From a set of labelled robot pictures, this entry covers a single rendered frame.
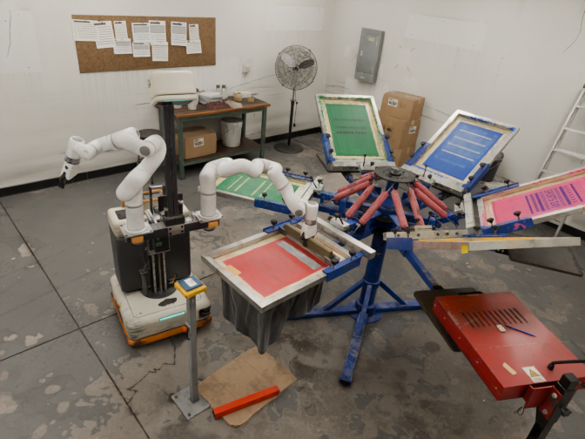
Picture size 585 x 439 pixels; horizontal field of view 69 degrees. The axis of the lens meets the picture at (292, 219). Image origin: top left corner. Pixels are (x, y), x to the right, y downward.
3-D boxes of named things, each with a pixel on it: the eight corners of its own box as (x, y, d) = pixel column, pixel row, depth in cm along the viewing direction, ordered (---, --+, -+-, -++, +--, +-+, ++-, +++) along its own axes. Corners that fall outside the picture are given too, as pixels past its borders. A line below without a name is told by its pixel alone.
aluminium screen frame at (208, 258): (261, 313, 221) (261, 307, 220) (200, 260, 258) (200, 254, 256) (359, 263, 270) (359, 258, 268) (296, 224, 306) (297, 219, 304)
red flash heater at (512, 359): (591, 399, 186) (603, 380, 180) (500, 412, 176) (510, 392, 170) (504, 306, 238) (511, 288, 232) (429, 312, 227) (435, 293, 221)
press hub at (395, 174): (367, 334, 351) (402, 184, 286) (332, 307, 375) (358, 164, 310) (395, 314, 375) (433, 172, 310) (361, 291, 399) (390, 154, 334)
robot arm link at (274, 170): (244, 171, 248) (248, 161, 261) (265, 198, 256) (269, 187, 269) (265, 156, 243) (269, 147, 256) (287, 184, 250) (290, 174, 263)
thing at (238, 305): (261, 357, 252) (265, 300, 231) (218, 314, 280) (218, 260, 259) (265, 354, 254) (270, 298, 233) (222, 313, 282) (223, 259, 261)
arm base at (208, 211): (193, 209, 273) (192, 187, 265) (211, 205, 279) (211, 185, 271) (202, 220, 261) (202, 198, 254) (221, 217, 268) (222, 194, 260)
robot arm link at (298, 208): (278, 185, 261) (298, 211, 268) (275, 194, 249) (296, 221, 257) (289, 178, 258) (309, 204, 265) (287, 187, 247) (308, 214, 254)
